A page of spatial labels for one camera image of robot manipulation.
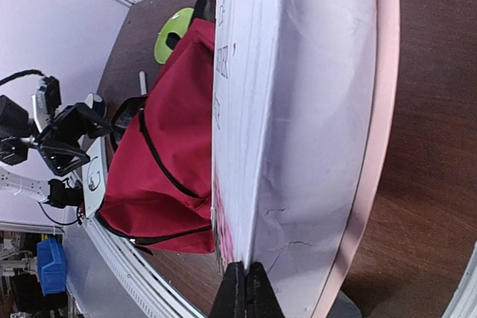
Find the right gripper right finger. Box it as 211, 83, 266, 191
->
245, 262, 285, 318

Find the white designer fate book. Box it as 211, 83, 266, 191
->
212, 0, 400, 317

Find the white pink marker pen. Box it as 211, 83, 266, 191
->
139, 71, 148, 95

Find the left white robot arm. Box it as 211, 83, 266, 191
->
1, 69, 113, 223

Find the green plate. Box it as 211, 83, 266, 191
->
154, 7, 194, 65

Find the blue storage bin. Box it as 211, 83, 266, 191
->
37, 238, 67, 296

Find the grey G book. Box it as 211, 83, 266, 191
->
81, 137, 108, 219

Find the front aluminium rail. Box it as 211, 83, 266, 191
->
63, 219, 204, 317

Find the red backpack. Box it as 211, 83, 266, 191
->
96, 19, 215, 254

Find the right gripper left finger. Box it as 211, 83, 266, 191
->
209, 261, 245, 318

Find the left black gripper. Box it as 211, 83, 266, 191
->
37, 104, 113, 177

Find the white and black bowl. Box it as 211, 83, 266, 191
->
84, 93, 107, 118

